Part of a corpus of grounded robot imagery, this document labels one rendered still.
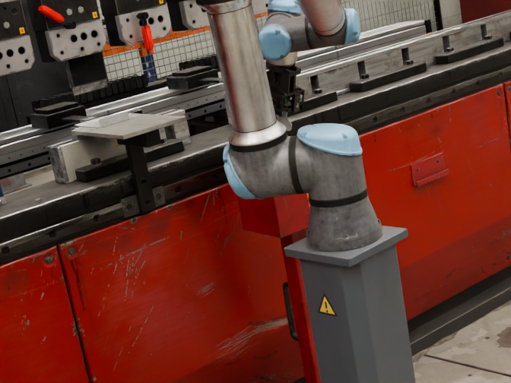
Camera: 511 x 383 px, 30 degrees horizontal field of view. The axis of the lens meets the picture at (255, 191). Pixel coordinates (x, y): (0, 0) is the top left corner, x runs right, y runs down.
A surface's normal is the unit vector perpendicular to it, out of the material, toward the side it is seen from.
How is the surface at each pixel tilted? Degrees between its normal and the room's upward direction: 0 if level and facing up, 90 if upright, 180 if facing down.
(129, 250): 90
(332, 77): 90
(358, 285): 90
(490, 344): 0
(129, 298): 90
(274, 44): 102
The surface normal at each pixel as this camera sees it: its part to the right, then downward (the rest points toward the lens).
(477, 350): -0.18, -0.95
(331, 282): -0.72, 0.30
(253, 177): -0.25, 0.37
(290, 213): 0.62, 0.09
